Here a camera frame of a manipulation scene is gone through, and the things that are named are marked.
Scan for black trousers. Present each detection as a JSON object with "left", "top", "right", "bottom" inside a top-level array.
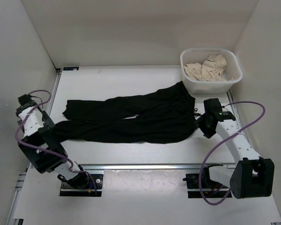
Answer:
[{"left": 53, "top": 82, "right": 196, "bottom": 144}]

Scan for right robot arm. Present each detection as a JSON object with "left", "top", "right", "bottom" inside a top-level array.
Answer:
[{"left": 195, "top": 98, "right": 274, "bottom": 201}]

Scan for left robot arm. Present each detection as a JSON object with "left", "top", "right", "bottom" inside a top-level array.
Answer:
[{"left": 16, "top": 94, "right": 91, "bottom": 188}]

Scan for beige trousers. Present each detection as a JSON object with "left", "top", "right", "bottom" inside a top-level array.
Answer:
[{"left": 184, "top": 54, "right": 227, "bottom": 82}]

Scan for white plastic laundry basket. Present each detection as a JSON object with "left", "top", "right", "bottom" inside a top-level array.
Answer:
[{"left": 180, "top": 48, "right": 243, "bottom": 94}]

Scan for white front cover board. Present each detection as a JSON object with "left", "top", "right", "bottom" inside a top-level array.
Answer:
[{"left": 14, "top": 169, "right": 281, "bottom": 225}]

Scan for dark blue label sticker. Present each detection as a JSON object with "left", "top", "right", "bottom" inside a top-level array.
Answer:
[{"left": 63, "top": 67, "right": 79, "bottom": 71}]

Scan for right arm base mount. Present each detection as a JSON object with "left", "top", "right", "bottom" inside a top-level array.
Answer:
[{"left": 183, "top": 173, "right": 228, "bottom": 199}]

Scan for front aluminium rail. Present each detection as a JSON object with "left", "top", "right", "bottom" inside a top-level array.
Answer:
[{"left": 32, "top": 163, "right": 255, "bottom": 171}]

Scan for left aluminium rail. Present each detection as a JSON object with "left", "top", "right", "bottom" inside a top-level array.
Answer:
[{"left": 5, "top": 68, "right": 63, "bottom": 225}]

